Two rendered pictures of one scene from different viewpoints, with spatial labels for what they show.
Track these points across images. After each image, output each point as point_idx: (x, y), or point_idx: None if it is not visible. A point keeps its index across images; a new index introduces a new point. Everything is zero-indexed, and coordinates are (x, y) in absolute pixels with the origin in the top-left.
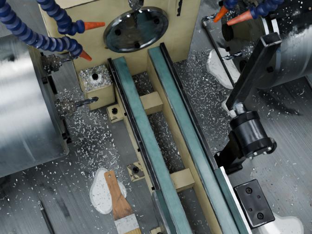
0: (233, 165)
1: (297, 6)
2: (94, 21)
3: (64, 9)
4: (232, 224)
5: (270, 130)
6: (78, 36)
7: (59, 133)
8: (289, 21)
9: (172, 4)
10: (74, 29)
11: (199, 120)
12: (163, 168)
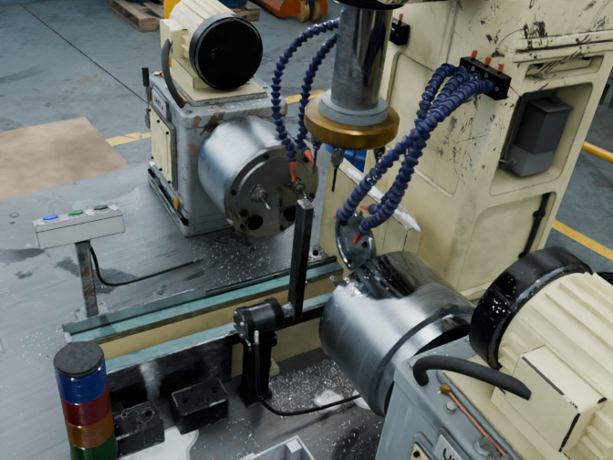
0: (244, 380)
1: (385, 277)
2: (339, 195)
3: (306, 128)
4: (171, 350)
5: (305, 442)
6: (329, 200)
7: (232, 181)
8: (367, 276)
9: (380, 243)
10: (299, 144)
11: (303, 369)
12: (227, 298)
